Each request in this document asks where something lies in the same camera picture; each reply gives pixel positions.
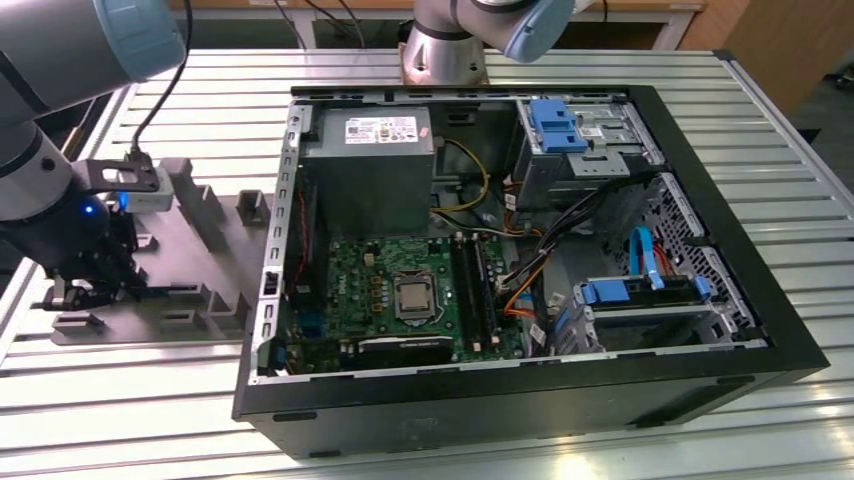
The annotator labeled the dark RAM stick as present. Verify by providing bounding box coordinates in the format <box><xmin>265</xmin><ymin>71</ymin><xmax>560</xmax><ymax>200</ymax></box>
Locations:
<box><xmin>468</xmin><ymin>234</ymin><xmax>501</xmax><ymax>350</ymax></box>
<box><xmin>125</xmin><ymin>282</ymin><xmax>204</xmax><ymax>297</ymax></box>

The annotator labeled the grey parts rack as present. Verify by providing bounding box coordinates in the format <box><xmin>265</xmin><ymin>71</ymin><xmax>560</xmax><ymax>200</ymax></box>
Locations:
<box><xmin>49</xmin><ymin>157</ymin><xmax>278</xmax><ymax>347</ymax></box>

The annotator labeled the black case fan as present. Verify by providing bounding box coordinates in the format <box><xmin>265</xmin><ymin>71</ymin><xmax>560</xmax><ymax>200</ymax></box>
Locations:
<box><xmin>296</xmin><ymin>167</ymin><xmax>329</xmax><ymax>301</ymax></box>

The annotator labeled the blue VGA port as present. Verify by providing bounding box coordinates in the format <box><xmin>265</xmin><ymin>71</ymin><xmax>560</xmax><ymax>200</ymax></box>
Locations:
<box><xmin>264</xmin><ymin>343</ymin><xmax>293</xmax><ymax>375</ymax></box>

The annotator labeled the green motherboard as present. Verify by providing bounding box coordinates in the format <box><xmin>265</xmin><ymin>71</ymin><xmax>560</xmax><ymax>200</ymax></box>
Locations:
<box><xmin>286</xmin><ymin>234</ymin><xmax>528</xmax><ymax>374</ymax></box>

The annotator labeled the grey power supply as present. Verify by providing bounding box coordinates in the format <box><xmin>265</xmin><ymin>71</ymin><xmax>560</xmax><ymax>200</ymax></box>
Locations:
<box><xmin>297</xmin><ymin>104</ymin><xmax>438</xmax><ymax>239</ymax></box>

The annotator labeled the metal socket cover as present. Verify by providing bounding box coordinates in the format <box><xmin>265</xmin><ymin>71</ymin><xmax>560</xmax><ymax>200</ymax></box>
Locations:
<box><xmin>388</xmin><ymin>268</ymin><xmax>446</xmax><ymax>327</ymax></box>

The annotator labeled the silver CPU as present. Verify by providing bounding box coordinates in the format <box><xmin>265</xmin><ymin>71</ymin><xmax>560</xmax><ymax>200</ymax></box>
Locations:
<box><xmin>397</xmin><ymin>283</ymin><xmax>436</xmax><ymax>312</ymax></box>

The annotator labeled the black graphics card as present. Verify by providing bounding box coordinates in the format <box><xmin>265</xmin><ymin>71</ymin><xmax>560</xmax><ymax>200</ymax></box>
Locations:
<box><xmin>350</xmin><ymin>334</ymin><xmax>454</xmax><ymax>370</ymax></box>

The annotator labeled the black PC case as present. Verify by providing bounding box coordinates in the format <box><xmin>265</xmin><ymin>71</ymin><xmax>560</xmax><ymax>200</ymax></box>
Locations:
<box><xmin>229</xmin><ymin>83</ymin><xmax>832</xmax><ymax>459</ymax></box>

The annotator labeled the blue drive latch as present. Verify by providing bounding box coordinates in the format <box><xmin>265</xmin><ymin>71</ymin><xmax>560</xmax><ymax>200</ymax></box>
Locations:
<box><xmin>525</xmin><ymin>99</ymin><xmax>589</xmax><ymax>154</ymax></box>

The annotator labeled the hard disk in blue carrier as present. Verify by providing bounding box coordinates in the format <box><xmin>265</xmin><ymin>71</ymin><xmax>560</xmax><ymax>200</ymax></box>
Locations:
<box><xmin>573</xmin><ymin>276</ymin><xmax>712</xmax><ymax>309</ymax></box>

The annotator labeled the metal drive cage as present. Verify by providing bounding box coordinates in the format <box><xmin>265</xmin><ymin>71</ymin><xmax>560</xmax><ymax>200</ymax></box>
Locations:
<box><xmin>513</xmin><ymin>97</ymin><xmax>668</xmax><ymax>211</ymax></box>

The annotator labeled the metal disk bay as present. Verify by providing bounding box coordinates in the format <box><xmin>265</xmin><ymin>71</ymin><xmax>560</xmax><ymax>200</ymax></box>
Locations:
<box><xmin>569</xmin><ymin>297</ymin><xmax>741</xmax><ymax>354</ymax></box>

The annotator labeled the wooden cabinet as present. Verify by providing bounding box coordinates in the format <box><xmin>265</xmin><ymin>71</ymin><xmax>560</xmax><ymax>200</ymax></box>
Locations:
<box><xmin>679</xmin><ymin>0</ymin><xmax>854</xmax><ymax>119</ymax></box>

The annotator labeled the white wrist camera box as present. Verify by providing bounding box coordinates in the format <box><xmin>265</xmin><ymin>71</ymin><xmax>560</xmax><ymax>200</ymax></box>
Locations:
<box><xmin>72</xmin><ymin>158</ymin><xmax>176</xmax><ymax>215</ymax></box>

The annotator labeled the black camera cable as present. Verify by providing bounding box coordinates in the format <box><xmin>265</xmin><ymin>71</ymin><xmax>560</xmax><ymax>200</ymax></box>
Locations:
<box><xmin>122</xmin><ymin>0</ymin><xmax>196</xmax><ymax>164</ymax></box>

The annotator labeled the yellow wire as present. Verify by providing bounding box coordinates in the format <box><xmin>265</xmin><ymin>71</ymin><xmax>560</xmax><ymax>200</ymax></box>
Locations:
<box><xmin>429</xmin><ymin>138</ymin><xmax>493</xmax><ymax>227</ymax></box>

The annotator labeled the red orange wire bundle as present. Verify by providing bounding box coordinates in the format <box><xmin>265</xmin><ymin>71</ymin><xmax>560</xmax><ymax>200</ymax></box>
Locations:
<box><xmin>499</xmin><ymin>267</ymin><xmax>545</xmax><ymax>321</ymax></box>

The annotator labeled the black grey cable bundle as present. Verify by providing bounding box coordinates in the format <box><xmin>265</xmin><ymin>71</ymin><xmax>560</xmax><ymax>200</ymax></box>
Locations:
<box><xmin>496</xmin><ymin>172</ymin><xmax>661</xmax><ymax>291</ymax></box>

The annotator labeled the blue data wire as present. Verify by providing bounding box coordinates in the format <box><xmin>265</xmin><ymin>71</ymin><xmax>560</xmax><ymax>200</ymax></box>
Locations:
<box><xmin>628</xmin><ymin>225</ymin><xmax>668</xmax><ymax>291</ymax></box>

